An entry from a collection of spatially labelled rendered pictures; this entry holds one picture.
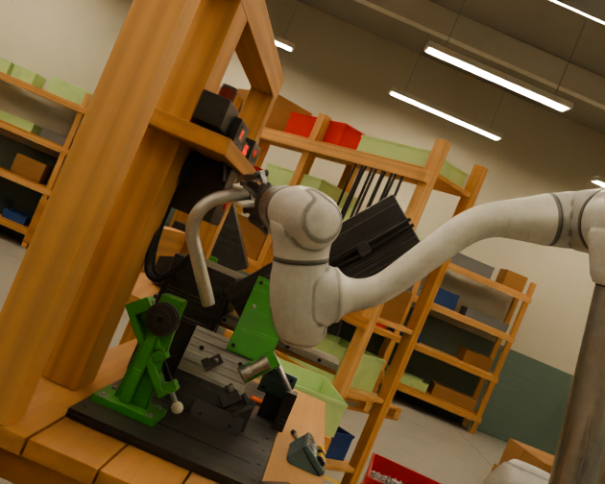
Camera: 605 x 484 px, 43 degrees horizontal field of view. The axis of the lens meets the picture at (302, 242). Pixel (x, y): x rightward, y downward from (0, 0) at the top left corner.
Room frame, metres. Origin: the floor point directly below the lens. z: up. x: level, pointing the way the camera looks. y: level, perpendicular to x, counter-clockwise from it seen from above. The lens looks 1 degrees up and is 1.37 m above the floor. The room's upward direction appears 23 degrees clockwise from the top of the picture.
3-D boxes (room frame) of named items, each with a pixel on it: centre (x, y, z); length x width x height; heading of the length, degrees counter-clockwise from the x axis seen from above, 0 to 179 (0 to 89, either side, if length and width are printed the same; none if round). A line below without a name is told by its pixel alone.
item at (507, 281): (10.65, -1.56, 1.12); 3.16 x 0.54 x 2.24; 92
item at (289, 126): (5.50, 0.08, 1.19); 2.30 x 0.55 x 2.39; 43
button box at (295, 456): (1.92, -0.22, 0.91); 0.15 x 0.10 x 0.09; 178
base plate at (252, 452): (2.12, 0.07, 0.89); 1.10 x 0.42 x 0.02; 178
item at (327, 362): (2.20, -0.03, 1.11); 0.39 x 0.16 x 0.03; 88
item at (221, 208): (2.02, 0.29, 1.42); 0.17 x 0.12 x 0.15; 178
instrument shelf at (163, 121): (2.13, 0.33, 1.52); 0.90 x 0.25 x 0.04; 178
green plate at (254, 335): (2.04, 0.01, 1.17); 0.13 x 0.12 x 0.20; 178
